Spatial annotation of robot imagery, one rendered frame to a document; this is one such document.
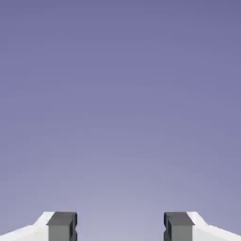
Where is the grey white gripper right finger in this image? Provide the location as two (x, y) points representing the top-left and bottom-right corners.
(163, 211), (241, 241)

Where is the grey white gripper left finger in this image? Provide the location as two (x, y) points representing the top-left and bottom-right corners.
(0, 211), (78, 241)

